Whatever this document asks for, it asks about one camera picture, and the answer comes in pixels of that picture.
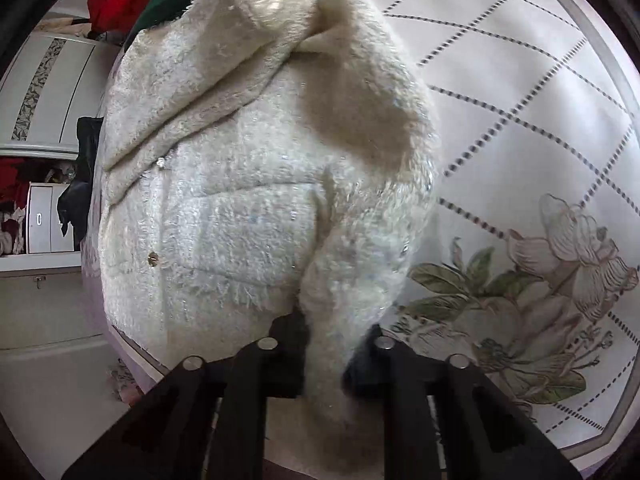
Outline white drawer cabinet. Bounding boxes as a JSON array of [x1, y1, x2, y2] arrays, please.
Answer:
[[1, 145, 80, 278]]

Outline white fluffy knit coat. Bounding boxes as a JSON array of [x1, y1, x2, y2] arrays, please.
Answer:
[[96, 0, 444, 478]]

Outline white floral quilted bedspread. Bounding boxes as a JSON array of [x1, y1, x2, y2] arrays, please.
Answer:
[[79, 0, 640, 470]]

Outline black garment on bed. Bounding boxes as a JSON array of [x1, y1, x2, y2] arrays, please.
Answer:
[[56, 117, 103, 248]]

